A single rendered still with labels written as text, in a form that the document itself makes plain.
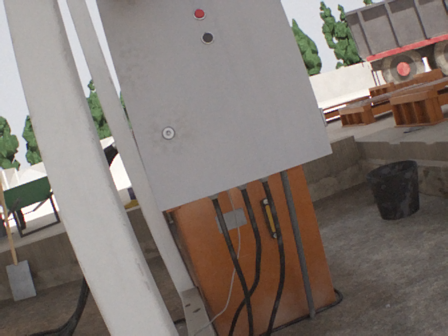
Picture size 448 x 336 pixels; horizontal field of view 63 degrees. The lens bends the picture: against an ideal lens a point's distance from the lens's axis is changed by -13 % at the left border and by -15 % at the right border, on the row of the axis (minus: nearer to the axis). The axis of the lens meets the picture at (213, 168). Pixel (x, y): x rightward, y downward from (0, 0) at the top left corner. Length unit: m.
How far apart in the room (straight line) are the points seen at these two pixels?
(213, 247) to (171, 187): 0.60
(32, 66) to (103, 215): 0.21
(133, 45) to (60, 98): 0.43
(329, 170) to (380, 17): 6.19
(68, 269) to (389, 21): 7.85
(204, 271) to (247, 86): 0.76
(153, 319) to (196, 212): 0.97
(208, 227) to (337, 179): 2.14
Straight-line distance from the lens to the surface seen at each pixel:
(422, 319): 1.42
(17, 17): 0.57
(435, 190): 2.61
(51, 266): 3.45
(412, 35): 9.15
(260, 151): 0.90
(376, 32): 9.16
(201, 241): 1.43
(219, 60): 0.90
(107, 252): 0.47
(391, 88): 6.70
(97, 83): 1.54
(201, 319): 1.31
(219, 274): 1.47
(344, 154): 3.46
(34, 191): 4.80
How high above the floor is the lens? 0.78
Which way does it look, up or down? 5 degrees down
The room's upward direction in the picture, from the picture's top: 18 degrees counter-clockwise
